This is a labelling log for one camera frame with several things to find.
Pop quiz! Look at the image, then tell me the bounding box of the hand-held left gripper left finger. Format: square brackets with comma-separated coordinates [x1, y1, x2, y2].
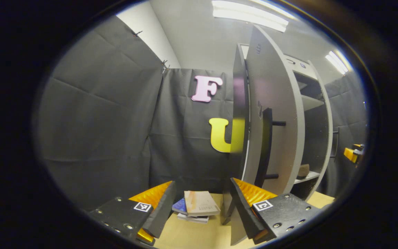
[88, 181, 177, 246]

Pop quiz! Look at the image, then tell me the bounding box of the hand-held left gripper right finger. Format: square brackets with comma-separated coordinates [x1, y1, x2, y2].
[229, 177, 324, 244]

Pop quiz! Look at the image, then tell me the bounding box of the white cabinet door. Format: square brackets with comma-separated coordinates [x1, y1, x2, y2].
[229, 25, 306, 246]
[306, 59, 334, 202]

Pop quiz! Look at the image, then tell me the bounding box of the brown fuzzy shoe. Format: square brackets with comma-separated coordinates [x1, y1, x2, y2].
[296, 164, 311, 179]

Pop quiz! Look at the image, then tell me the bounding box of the white shoe cabinet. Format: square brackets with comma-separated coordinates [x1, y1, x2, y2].
[221, 43, 334, 225]

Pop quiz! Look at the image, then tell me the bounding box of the blue book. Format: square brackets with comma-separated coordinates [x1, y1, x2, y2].
[171, 198, 188, 215]

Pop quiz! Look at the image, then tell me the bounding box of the white book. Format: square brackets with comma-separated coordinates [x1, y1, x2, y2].
[177, 213, 210, 224]

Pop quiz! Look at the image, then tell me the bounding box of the small ceiling light panel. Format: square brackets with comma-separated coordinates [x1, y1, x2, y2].
[325, 51, 349, 75]

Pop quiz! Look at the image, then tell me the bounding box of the black backdrop cloth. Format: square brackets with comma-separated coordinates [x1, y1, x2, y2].
[33, 16, 370, 211]

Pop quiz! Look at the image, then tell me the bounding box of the large ceiling light panel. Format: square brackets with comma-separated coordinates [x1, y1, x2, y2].
[212, 0, 289, 33]

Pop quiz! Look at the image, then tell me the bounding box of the black door handle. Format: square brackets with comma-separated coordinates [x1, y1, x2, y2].
[254, 108, 286, 189]
[330, 127, 341, 159]

